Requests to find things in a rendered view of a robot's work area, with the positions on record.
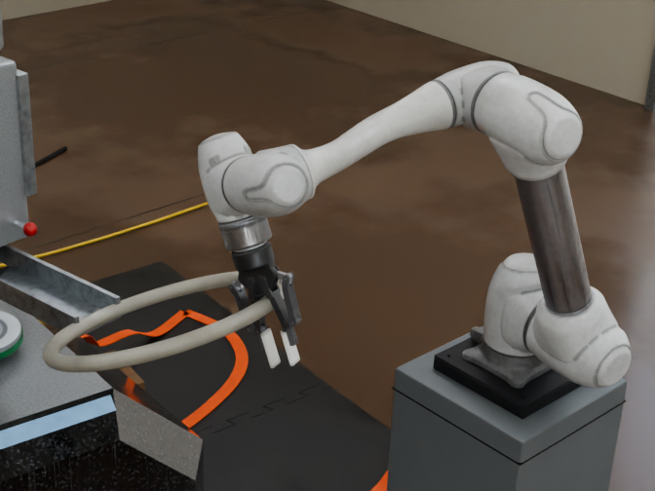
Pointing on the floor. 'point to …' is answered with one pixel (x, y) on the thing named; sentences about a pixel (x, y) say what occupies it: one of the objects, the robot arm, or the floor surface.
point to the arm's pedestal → (497, 436)
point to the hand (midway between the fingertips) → (280, 347)
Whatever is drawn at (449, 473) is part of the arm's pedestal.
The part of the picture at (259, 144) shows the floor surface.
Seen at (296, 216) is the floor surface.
